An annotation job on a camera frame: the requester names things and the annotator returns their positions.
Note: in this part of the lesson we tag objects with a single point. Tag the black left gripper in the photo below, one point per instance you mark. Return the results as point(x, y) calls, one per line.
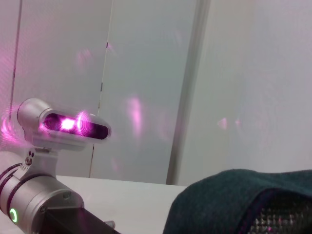
point(73, 223)

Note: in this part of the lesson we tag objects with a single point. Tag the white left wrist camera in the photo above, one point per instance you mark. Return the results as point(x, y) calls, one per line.
point(36, 114)

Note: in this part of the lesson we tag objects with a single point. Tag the dark teal fabric bag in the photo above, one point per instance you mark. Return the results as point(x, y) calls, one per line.
point(219, 202)

